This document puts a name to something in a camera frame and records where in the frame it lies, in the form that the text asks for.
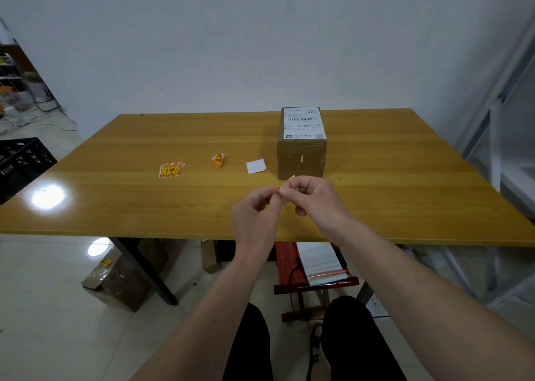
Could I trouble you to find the black plastic crate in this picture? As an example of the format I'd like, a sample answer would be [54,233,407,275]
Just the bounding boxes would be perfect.
[0,137,58,205]

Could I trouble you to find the person's right hand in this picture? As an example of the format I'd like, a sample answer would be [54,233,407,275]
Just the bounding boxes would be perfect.
[278,175,357,240]

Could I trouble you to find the person's left leg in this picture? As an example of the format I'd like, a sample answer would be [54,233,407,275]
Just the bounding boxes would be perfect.
[221,302,275,381]

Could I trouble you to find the white shipping label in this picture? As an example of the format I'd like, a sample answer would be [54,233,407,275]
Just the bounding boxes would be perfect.
[283,108,326,140]

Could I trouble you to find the red wooden stool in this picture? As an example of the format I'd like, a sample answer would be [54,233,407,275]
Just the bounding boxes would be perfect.
[273,241,360,323]

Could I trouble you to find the person's leg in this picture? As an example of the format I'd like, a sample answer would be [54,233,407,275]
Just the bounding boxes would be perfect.
[320,295,407,381]
[221,302,275,381]

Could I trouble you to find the cluttered storage rack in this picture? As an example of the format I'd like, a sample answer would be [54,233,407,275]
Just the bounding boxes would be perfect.
[0,16,67,136]

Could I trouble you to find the white metal shelf frame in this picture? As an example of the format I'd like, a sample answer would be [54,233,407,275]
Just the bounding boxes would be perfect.
[455,17,535,310]

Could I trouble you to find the small brown cardboard box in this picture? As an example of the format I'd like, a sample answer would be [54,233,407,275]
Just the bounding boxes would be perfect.
[200,240,222,274]

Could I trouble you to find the person's right leg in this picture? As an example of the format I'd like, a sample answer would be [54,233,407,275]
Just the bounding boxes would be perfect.
[320,295,407,381]

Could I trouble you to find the stack of yellow red stickers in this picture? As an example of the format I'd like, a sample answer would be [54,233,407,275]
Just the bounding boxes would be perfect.
[157,161,186,179]

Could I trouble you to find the person's left forearm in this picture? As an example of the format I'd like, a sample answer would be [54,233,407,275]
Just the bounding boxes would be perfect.
[130,253,278,381]

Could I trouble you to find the white paper pad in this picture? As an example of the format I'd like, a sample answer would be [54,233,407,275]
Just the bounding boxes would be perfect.
[295,242,350,288]

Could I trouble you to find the black cable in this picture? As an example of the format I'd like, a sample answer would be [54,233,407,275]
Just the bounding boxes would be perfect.
[305,323,325,381]

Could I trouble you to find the white printed paper sheet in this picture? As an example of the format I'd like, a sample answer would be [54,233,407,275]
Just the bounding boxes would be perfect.
[365,294,391,319]

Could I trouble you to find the person's left hand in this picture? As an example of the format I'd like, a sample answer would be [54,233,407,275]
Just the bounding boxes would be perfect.
[232,185,286,261]

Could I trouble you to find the person's right forearm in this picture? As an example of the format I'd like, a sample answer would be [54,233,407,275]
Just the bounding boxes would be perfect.
[333,219,535,381]

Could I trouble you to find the black metal table leg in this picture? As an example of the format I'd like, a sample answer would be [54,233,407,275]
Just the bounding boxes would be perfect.
[109,237,179,306]
[356,282,375,307]

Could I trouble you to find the plastic-wrapped cardboard box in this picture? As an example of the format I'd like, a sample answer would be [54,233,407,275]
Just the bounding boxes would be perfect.
[81,238,169,313]

